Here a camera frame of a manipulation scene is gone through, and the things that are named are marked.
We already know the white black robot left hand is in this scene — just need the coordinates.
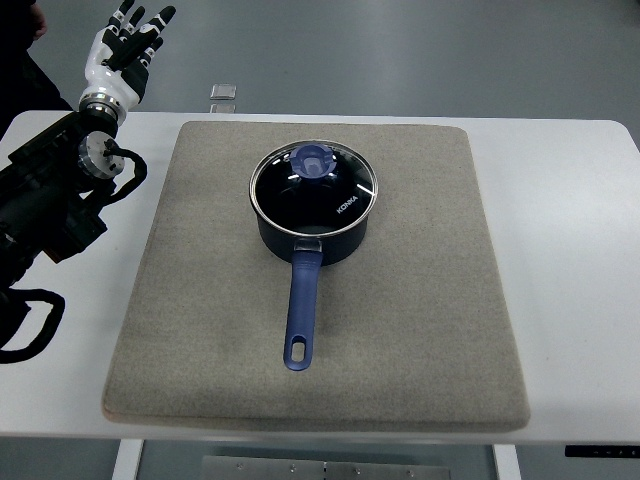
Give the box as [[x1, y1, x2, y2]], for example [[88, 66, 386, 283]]
[[79, 1, 176, 121]]

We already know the glass pot lid blue knob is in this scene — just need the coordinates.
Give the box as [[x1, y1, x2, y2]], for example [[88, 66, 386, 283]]
[[249, 140, 378, 236]]

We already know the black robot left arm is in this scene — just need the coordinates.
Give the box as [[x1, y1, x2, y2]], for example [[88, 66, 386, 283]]
[[1, 93, 147, 364]]

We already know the dark clothed person at edge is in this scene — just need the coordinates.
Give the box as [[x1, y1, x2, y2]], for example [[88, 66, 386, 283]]
[[1, 0, 73, 137]]

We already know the lower floor socket plate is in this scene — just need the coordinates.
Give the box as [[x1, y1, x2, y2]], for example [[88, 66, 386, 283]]
[[209, 103, 236, 114]]

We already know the white left table leg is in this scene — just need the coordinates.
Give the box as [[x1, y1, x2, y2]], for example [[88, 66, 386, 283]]
[[111, 439, 144, 480]]

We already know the white table leg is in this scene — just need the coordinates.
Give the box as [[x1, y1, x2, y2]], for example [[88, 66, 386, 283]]
[[492, 444, 522, 480], [111, 439, 144, 480]]

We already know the beige fabric mat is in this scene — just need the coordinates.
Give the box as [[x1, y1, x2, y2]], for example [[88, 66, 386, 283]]
[[102, 121, 530, 433]]

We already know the white right table leg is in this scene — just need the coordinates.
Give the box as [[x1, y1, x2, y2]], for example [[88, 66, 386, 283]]
[[492, 444, 522, 480]]

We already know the black table control panel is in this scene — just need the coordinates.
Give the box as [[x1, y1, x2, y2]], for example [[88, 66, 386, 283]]
[[564, 445, 640, 459]]

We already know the dark blue saucepan blue handle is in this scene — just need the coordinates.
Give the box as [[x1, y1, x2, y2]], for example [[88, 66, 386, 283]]
[[250, 199, 371, 371]]

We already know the metal table base plate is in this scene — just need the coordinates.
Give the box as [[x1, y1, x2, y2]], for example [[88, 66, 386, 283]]
[[200, 456, 451, 480]]

